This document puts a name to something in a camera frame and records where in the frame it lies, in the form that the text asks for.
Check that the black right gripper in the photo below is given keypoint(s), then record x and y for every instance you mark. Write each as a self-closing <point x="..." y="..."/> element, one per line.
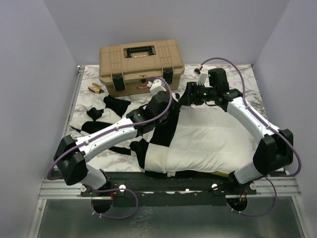
<point x="188" y="99"/>

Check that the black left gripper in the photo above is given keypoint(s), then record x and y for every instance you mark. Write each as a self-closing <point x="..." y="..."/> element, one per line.
<point x="175" y="109"/>

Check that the white pillow yellow edge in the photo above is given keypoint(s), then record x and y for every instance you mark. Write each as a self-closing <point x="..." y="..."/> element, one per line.
<point x="200" y="139"/>

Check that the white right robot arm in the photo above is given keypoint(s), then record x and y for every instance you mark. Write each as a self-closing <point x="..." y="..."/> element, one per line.
<point x="274" y="150"/>

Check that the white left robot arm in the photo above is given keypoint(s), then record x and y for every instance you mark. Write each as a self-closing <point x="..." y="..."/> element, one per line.
<point x="72" y="154"/>

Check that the tan plastic toolbox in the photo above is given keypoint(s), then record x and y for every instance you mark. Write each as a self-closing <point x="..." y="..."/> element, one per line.
<point x="124" y="68"/>

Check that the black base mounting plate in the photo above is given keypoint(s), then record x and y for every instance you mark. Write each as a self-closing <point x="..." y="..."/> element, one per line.
<point x="156" y="190"/>

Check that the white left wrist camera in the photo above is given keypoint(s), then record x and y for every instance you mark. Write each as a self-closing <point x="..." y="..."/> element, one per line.
<point x="156" y="86"/>

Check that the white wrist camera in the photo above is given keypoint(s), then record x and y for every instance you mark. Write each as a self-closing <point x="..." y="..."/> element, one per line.
<point x="156" y="86"/>
<point x="202" y="76"/>

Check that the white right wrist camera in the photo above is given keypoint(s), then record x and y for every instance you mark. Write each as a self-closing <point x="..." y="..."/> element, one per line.
<point x="202" y="76"/>

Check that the yellow handled pliers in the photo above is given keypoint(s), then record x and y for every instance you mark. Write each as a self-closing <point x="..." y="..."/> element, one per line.
<point x="95" y="88"/>

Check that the aluminium left side rail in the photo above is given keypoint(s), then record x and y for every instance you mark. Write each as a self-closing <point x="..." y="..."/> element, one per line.
<point x="81" y="69"/>

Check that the aluminium rail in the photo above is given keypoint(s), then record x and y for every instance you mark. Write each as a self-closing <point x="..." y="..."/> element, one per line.
<point x="81" y="69"/>
<point x="285" y="187"/>

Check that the aluminium front rail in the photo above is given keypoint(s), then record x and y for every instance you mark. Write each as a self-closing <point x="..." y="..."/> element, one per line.
<point x="285" y="187"/>

